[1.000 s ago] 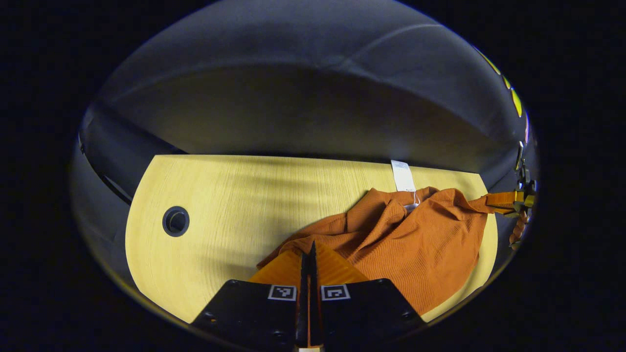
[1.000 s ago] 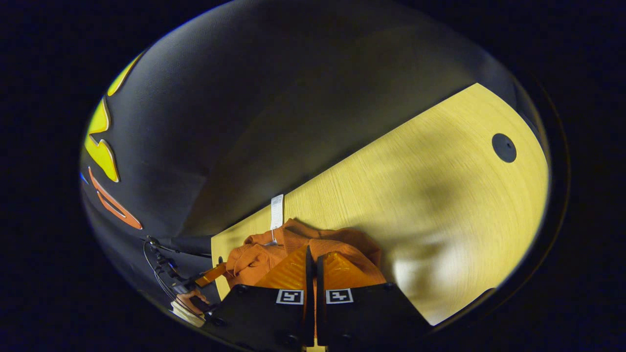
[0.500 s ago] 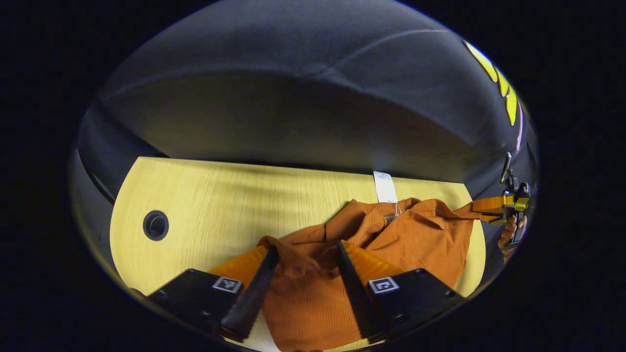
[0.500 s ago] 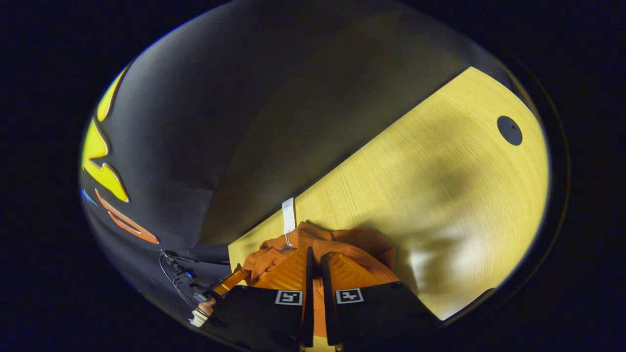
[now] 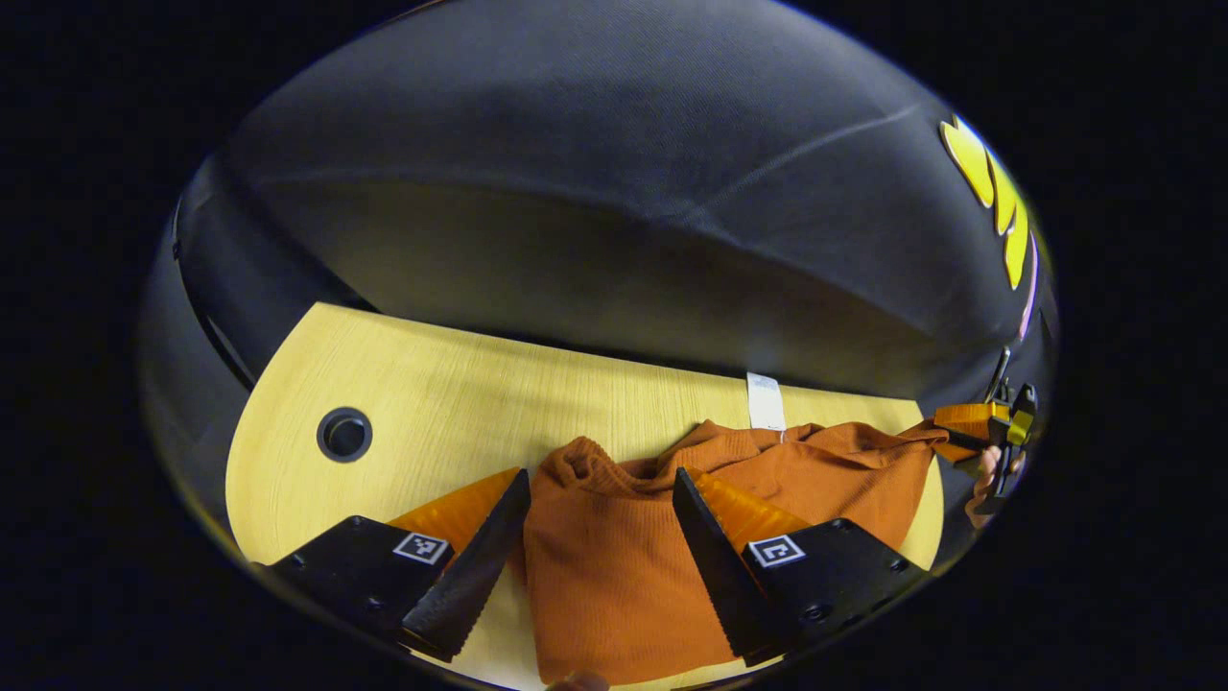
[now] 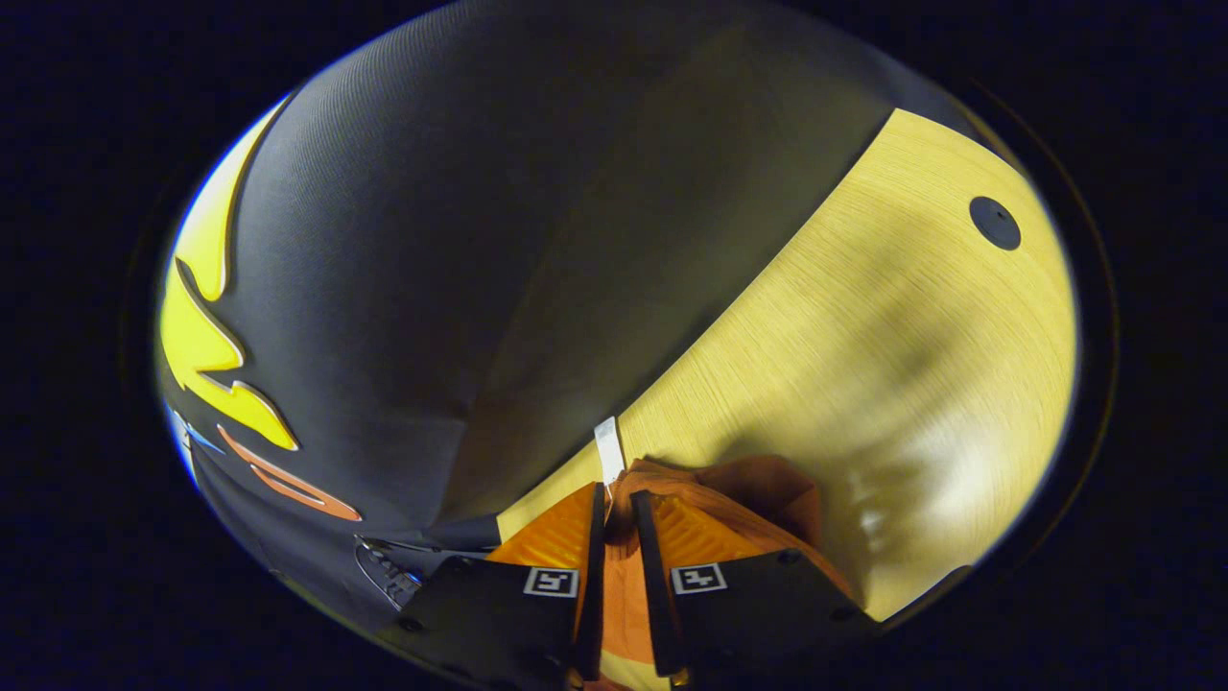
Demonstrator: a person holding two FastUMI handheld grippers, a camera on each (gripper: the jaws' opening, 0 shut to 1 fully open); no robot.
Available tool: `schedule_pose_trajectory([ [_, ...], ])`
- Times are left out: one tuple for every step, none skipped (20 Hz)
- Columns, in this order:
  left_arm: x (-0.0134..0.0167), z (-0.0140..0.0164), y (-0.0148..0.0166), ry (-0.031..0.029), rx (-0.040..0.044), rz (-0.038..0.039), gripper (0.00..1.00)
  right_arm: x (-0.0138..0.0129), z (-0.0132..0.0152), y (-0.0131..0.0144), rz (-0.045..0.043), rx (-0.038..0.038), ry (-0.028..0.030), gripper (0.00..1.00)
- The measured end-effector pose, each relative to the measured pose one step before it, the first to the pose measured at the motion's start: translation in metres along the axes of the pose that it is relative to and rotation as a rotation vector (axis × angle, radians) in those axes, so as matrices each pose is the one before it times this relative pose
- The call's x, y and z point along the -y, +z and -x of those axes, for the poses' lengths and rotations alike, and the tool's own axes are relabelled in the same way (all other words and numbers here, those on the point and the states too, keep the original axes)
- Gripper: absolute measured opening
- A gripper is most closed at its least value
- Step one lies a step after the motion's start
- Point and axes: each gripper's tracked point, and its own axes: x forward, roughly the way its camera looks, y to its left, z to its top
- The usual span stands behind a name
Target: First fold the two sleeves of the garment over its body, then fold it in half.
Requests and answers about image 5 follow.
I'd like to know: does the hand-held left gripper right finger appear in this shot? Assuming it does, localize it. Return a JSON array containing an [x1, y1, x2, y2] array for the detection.
[[670, 466, 932, 669]]

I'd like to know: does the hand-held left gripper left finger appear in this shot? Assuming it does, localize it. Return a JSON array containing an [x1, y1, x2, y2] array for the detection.
[[251, 466, 533, 665]]

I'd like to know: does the orange knit cardigan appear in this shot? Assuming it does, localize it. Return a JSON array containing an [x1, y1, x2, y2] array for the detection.
[[521, 372, 953, 688]]

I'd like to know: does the black table cable hole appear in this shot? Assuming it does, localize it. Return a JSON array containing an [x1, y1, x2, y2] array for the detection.
[[316, 406, 374, 465]]

